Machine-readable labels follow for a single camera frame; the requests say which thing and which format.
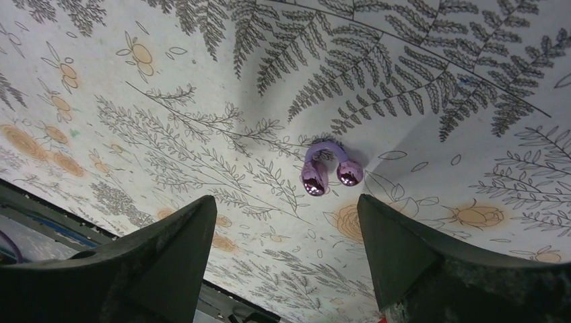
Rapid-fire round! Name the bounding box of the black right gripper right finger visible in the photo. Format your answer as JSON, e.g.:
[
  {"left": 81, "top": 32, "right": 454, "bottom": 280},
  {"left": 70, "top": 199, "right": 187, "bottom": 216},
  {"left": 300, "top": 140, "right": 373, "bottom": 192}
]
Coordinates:
[{"left": 358, "top": 194, "right": 570, "bottom": 322}]

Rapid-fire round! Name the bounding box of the purple clip earbud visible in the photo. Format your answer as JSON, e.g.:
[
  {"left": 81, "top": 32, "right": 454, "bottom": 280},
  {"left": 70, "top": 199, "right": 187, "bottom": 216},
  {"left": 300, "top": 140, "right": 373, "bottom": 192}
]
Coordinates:
[{"left": 300, "top": 141, "right": 364, "bottom": 196}]

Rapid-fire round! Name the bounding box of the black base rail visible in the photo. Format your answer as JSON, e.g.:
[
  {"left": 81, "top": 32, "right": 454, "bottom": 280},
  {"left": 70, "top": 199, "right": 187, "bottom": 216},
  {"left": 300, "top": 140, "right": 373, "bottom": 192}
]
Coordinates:
[{"left": 1, "top": 181, "right": 280, "bottom": 322}]

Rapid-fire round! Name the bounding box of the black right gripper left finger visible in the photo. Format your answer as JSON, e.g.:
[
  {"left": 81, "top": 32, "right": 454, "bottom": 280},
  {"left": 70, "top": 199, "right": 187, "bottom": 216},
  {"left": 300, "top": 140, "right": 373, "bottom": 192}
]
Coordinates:
[{"left": 1, "top": 195, "right": 217, "bottom": 322}]

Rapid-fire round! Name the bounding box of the floral table mat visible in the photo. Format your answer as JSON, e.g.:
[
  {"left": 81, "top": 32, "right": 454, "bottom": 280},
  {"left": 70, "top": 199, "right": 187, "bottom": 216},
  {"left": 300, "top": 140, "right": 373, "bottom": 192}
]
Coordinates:
[{"left": 1, "top": 1, "right": 570, "bottom": 322}]

